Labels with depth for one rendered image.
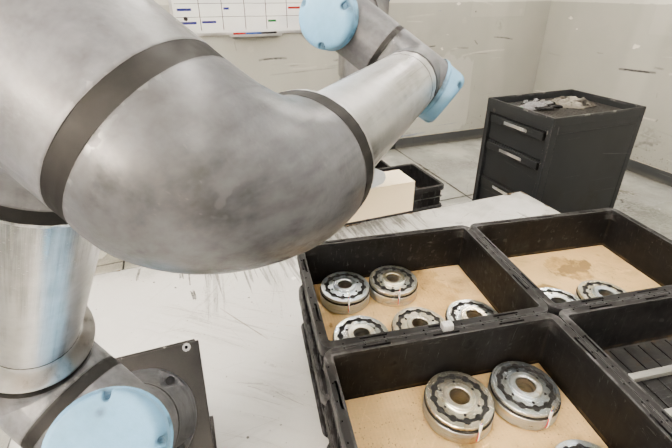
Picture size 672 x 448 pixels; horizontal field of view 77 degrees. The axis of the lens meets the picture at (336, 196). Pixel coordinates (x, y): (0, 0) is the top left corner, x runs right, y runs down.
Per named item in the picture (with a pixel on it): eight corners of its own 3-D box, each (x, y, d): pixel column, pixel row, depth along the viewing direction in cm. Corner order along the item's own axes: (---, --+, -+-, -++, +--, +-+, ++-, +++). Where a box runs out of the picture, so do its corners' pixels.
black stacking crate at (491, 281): (323, 402, 69) (322, 351, 64) (298, 289, 95) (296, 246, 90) (537, 361, 76) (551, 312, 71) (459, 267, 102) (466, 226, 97)
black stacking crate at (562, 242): (538, 360, 76) (553, 312, 71) (461, 267, 102) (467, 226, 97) (713, 327, 84) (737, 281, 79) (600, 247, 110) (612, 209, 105)
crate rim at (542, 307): (321, 361, 64) (321, 349, 63) (295, 253, 91) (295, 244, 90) (550, 321, 72) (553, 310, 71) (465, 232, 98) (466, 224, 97)
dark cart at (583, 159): (516, 280, 228) (554, 118, 188) (465, 239, 266) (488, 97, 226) (597, 257, 248) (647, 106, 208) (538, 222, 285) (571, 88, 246)
